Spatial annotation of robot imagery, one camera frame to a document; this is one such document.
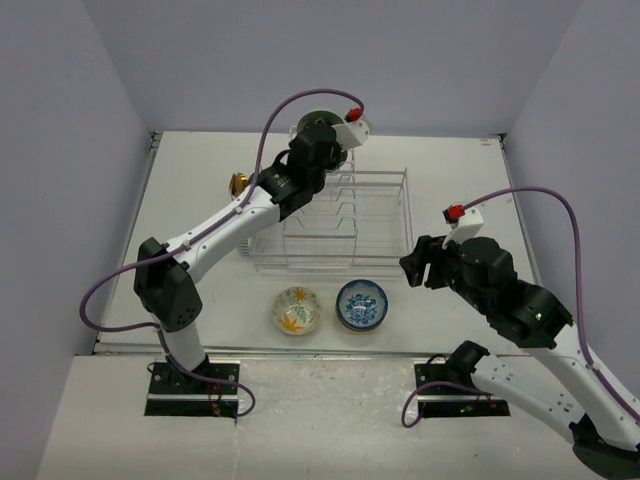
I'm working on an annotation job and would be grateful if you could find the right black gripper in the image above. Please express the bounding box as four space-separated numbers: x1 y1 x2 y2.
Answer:
398 228 490 314

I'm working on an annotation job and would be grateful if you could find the blue floral bowl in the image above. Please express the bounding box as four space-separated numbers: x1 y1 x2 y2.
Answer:
335 279 389 326

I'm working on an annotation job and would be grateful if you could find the yellow teal patterned bowl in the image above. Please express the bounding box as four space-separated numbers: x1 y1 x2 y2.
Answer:
336 316 384 334

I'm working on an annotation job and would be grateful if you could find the orange leaf patterned bowl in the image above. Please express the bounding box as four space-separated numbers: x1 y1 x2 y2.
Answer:
271 286 323 336

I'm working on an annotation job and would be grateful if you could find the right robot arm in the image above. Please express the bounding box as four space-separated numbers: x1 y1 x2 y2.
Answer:
399 236 639 479

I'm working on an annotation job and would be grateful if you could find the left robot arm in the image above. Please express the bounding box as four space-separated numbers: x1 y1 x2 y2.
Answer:
134 123 347 393

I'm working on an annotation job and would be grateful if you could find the dark green bowl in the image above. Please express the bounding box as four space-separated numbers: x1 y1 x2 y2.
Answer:
296 109 345 133

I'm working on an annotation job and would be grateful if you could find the gold spoon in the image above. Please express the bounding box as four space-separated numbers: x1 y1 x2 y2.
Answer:
229 172 249 198

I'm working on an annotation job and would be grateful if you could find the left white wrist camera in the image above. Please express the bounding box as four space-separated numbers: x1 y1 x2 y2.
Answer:
333 107 372 150

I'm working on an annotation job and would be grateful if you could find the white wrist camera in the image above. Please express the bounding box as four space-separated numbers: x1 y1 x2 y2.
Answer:
333 107 372 150
442 205 484 249

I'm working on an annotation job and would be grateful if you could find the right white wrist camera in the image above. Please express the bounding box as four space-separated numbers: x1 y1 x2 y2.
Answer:
442 205 484 249

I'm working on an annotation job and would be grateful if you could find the white wire dish rack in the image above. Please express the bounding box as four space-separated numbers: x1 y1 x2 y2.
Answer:
239 135 413 276

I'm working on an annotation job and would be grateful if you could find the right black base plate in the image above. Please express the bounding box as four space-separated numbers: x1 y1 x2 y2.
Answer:
414 362 511 418

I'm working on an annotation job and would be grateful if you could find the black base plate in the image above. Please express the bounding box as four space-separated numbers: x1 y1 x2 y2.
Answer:
144 362 239 419
414 362 511 418

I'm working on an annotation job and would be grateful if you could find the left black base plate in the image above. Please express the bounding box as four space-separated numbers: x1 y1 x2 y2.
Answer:
144 362 239 419

